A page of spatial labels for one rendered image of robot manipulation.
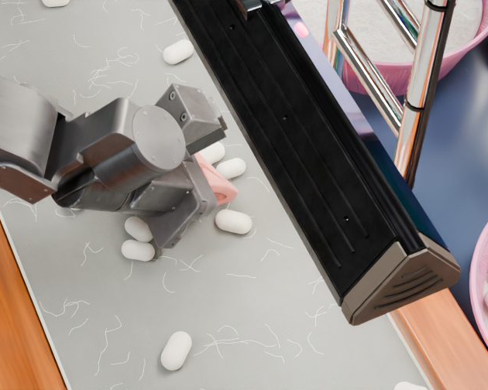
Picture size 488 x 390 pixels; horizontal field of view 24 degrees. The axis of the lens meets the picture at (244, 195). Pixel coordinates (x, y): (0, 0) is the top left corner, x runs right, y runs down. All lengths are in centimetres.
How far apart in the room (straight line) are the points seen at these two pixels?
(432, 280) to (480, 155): 55
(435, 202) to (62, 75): 42
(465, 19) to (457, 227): 25
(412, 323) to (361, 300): 34
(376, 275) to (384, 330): 37
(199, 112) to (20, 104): 15
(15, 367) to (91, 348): 7
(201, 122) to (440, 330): 29
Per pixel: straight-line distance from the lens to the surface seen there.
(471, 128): 128
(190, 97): 97
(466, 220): 121
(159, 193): 99
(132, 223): 110
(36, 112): 95
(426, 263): 69
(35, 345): 105
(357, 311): 71
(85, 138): 93
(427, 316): 105
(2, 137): 92
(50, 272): 110
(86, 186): 96
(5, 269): 109
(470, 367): 103
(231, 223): 109
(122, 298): 108
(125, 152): 91
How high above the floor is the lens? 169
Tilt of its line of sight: 57 degrees down
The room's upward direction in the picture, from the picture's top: straight up
